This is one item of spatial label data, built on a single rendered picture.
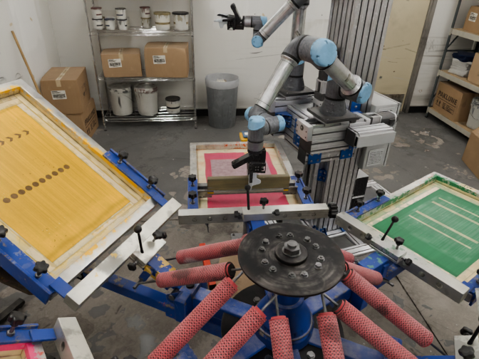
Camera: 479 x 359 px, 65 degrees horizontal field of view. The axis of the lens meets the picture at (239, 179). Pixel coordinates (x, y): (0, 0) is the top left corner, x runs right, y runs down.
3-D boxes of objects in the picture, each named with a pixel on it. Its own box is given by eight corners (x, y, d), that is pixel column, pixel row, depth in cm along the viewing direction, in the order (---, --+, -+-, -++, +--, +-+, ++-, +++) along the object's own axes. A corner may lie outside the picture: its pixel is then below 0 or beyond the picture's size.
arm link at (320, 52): (356, 82, 212) (305, 29, 173) (378, 89, 202) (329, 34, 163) (344, 101, 213) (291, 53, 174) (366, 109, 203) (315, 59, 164)
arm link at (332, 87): (334, 91, 223) (338, 68, 216) (352, 97, 214) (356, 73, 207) (320, 94, 217) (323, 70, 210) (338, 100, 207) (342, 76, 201)
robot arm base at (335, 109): (336, 106, 229) (338, 90, 224) (351, 115, 217) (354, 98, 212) (314, 109, 224) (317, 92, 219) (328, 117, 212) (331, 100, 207)
